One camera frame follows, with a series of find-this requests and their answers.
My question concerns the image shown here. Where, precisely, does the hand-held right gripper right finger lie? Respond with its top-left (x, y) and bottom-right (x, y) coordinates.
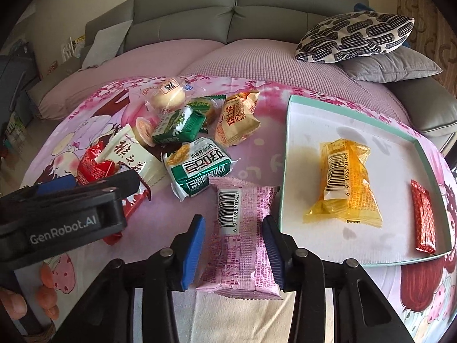
top-left (262, 215), bottom-right (408, 343)

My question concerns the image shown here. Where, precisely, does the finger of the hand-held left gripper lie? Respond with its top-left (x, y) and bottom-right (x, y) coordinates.
top-left (75, 169), bottom-right (141, 204)
top-left (34, 175), bottom-right (78, 197)

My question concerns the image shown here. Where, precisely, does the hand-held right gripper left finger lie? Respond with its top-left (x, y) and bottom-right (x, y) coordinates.
top-left (52, 214), bottom-right (207, 343)

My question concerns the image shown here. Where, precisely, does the red white snack packet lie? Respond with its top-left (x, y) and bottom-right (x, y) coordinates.
top-left (103, 182), bottom-right (151, 246)

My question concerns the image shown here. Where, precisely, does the white beige snack packet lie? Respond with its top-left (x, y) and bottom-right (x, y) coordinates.
top-left (96, 123), bottom-right (167, 188)

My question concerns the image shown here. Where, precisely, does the pink snack packet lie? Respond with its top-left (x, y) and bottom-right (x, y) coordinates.
top-left (196, 177), bottom-right (284, 300)

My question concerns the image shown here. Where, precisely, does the crinkled red snack packet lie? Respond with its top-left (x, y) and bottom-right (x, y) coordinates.
top-left (76, 141), bottom-right (120, 186)

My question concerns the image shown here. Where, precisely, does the large green white snack packet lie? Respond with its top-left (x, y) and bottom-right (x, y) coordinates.
top-left (162, 136), bottom-right (237, 201)

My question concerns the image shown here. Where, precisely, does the white box with teal edge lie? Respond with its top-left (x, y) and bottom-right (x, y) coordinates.
top-left (278, 95), bottom-right (452, 267)

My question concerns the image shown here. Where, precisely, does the beige swiss roll packet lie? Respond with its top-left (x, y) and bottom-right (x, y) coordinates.
top-left (214, 90), bottom-right (261, 147)

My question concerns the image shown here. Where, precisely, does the person's left hand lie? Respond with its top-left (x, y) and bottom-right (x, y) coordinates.
top-left (0, 266), bottom-right (61, 329)

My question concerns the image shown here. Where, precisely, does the small green snack packet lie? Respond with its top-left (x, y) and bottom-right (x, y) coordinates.
top-left (151, 106), bottom-right (208, 146)

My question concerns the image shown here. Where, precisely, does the clear wrapped bun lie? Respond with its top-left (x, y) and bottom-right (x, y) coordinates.
top-left (141, 76), bottom-right (195, 115)

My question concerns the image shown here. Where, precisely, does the orange snack packet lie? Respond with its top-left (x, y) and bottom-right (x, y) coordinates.
top-left (303, 139), bottom-right (383, 228)

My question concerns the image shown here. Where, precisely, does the green round cake packet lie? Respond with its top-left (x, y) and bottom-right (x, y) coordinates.
top-left (187, 95), bottom-right (226, 126)

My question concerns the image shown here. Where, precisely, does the dark cabinet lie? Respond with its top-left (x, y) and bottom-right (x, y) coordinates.
top-left (0, 53), bottom-right (40, 129)

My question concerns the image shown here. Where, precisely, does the light grey cushion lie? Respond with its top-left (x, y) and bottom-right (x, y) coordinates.
top-left (80, 19), bottom-right (133, 71)

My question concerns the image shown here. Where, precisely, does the small red snack packet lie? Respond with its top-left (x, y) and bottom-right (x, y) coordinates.
top-left (410, 179), bottom-right (437, 255)

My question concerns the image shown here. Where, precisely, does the pink sofa cover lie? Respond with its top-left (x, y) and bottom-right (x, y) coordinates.
top-left (37, 37), bottom-right (411, 122)

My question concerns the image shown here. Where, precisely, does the grey sofa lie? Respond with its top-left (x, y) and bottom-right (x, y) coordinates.
top-left (27, 0), bottom-right (457, 143)

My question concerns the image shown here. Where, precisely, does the grey pillow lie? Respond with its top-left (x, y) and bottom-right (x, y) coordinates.
top-left (339, 46), bottom-right (443, 83)

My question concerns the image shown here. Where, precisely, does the black white patterned pillow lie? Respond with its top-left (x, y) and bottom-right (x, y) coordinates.
top-left (294, 11), bottom-right (415, 63)

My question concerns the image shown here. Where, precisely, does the patterned curtain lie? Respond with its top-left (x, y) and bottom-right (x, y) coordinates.
top-left (396, 0), bottom-right (457, 90)

